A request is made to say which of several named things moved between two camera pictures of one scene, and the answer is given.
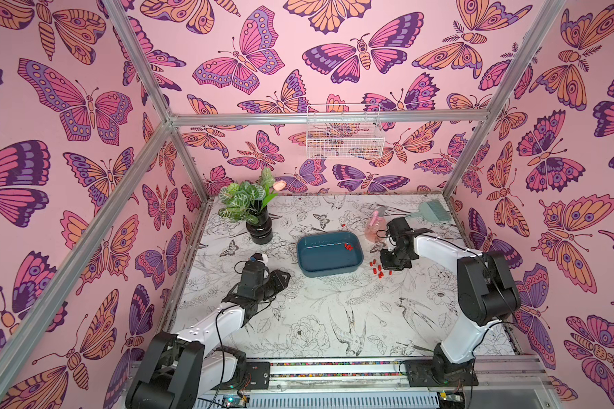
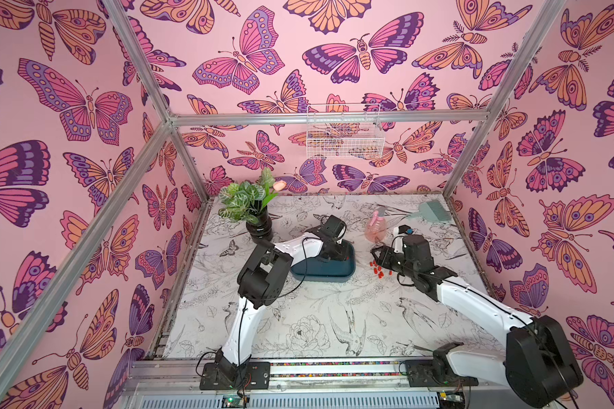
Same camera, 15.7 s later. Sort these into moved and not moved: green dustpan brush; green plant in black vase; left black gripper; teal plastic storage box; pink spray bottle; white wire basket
Moved: left black gripper; teal plastic storage box
Not moved: green plant in black vase; white wire basket; green dustpan brush; pink spray bottle
